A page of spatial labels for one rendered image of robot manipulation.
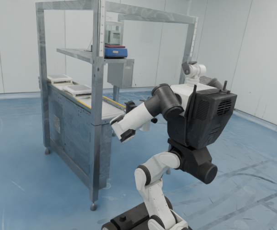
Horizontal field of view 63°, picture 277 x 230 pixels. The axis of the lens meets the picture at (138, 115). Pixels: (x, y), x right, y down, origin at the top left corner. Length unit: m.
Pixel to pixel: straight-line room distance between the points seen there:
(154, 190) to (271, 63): 3.80
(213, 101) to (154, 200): 0.86
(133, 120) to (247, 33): 4.42
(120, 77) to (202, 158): 0.92
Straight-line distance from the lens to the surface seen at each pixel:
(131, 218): 1.87
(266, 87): 4.98
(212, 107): 1.08
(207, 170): 1.26
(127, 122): 1.09
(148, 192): 1.65
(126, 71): 1.82
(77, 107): 2.07
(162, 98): 1.04
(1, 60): 5.03
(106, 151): 2.16
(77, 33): 5.17
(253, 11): 5.30
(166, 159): 1.36
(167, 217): 1.69
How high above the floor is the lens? 1.51
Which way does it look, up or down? 21 degrees down
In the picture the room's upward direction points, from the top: 6 degrees clockwise
